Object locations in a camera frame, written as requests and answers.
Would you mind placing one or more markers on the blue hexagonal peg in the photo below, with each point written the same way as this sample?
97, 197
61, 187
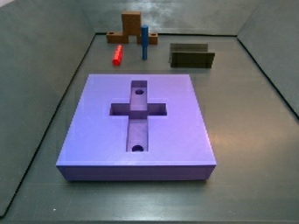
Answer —
144, 40

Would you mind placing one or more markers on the brown T-shaped block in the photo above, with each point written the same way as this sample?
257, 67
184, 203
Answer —
130, 22

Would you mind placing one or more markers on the red small block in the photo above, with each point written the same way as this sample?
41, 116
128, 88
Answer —
117, 56

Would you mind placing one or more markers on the purple board with cross slot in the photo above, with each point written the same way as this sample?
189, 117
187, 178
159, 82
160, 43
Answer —
136, 130

